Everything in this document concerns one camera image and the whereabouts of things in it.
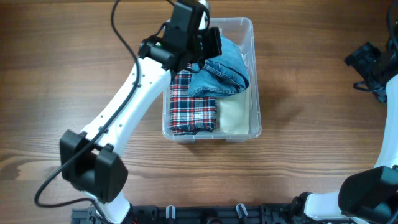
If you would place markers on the cream garment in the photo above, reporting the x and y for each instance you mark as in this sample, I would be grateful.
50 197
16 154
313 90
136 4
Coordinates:
233 113

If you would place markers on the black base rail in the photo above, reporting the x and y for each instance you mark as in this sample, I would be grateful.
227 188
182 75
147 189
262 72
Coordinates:
238 214

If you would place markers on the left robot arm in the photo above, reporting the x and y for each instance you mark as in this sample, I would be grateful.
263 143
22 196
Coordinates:
91 159

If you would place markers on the red plaid shirt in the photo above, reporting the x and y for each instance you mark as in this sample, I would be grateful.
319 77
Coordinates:
189 115

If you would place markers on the clear plastic storage container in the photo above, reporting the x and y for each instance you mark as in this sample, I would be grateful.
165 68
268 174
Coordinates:
239 30

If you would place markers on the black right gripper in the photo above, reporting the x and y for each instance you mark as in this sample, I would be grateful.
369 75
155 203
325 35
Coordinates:
360 58

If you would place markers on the white printed t-shirt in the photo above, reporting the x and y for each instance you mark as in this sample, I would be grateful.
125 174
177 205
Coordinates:
245 60

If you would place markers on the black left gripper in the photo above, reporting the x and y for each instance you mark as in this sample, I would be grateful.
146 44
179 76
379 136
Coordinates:
214 36

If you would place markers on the blue denim jeans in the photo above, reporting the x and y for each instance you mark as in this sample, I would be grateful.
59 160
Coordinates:
221 76

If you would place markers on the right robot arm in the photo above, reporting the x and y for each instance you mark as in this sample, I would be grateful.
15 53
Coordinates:
369 196

